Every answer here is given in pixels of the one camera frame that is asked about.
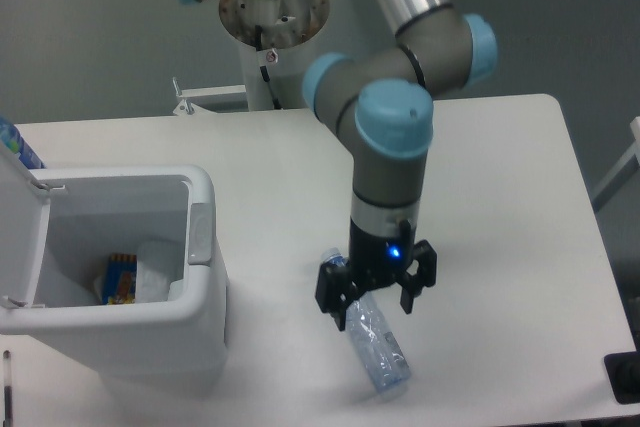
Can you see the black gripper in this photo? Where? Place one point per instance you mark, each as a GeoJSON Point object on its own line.
{"type": "Point", "coordinates": [376, 262]}

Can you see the clear plastic water bottle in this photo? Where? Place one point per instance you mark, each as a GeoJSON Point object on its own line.
{"type": "Point", "coordinates": [376, 346]}

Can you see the white plastic wrapper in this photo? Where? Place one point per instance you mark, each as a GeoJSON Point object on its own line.
{"type": "Point", "coordinates": [159, 271]}

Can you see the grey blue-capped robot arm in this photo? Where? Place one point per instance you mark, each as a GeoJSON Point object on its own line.
{"type": "Point", "coordinates": [381, 110]}

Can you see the white trash can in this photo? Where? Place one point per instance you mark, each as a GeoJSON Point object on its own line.
{"type": "Point", "coordinates": [58, 229]}

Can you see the blue colourful snack packet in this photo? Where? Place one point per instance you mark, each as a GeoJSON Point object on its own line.
{"type": "Point", "coordinates": [117, 284]}

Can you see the black clamp at table corner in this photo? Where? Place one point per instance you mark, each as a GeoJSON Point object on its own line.
{"type": "Point", "coordinates": [623, 373]}

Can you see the blue bottle behind lid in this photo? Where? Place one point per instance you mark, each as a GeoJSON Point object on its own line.
{"type": "Point", "coordinates": [13, 140]}

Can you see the white metal frame bracket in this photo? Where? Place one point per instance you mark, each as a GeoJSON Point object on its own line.
{"type": "Point", "coordinates": [222, 99]}

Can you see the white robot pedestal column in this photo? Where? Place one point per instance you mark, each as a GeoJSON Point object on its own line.
{"type": "Point", "coordinates": [277, 41]}

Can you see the white frame leg right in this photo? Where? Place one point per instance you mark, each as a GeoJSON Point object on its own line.
{"type": "Point", "coordinates": [620, 173]}

